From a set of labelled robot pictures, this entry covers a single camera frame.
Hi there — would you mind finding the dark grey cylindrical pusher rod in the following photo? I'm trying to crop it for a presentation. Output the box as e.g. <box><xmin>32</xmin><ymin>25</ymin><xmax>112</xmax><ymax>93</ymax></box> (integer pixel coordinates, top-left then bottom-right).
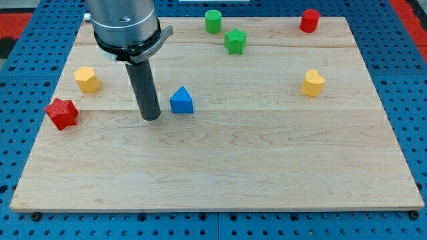
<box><xmin>126</xmin><ymin>60</ymin><xmax>161</xmax><ymax>121</ymax></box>

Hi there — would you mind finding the blue triangle block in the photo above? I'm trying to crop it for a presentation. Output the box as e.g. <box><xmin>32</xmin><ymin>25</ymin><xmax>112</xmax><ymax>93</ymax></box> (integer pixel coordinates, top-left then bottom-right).
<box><xmin>169</xmin><ymin>86</ymin><xmax>193</xmax><ymax>113</ymax></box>

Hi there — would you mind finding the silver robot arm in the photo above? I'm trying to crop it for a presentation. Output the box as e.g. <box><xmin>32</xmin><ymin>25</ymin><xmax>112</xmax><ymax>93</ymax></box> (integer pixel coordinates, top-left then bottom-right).
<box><xmin>85</xmin><ymin>0</ymin><xmax>173</xmax><ymax>121</ymax></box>

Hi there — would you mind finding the yellow hexagon block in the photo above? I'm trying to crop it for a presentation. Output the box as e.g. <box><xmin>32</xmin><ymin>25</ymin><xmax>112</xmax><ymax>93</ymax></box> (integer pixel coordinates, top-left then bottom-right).
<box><xmin>74</xmin><ymin>67</ymin><xmax>101</xmax><ymax>93</ymax></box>

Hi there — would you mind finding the red star block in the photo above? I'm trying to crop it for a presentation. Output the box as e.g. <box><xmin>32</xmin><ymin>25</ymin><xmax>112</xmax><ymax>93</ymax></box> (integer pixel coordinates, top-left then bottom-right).
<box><xmin>44</xmin><ymin>98</ymin><xmax>79</xmax><ymax>131</ymax></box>

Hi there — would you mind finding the green cylinder block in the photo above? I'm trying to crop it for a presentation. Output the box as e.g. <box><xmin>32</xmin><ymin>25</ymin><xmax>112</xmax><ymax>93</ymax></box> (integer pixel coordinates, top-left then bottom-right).
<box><xmin>204</xmin><ymin>9</ymin><xmax>222</xmax><ymax>34</ymax></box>

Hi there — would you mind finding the green star block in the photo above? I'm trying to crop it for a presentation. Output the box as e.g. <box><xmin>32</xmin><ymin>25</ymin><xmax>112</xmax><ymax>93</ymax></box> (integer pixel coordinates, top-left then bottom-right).
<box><xmin>224</xmin><ymin>28</ymin><xmax>247</xmax><ymax>55</ymax></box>

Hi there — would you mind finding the light wooden board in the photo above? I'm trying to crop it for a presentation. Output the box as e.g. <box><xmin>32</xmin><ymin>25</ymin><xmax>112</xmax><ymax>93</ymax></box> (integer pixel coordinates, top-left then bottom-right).
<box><xmin>10</xmin><ymin>17</ymin><xmax>424</xmax><ymax>213</ymax></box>

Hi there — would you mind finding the yellow heart block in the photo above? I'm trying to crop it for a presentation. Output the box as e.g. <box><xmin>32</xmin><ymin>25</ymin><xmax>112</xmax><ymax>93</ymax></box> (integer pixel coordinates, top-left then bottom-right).
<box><xmin>300</xmin><ymin>69</ymin><xmax>326</xmax><ymax>97</ymax></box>

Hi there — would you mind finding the red cylinder block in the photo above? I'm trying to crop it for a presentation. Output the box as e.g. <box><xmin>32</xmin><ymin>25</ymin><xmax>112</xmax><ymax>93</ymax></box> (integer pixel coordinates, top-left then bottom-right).
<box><xmin>300</xmin><ymin>9</ymin><xmax>321</xmax><ymax>33</ymax></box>

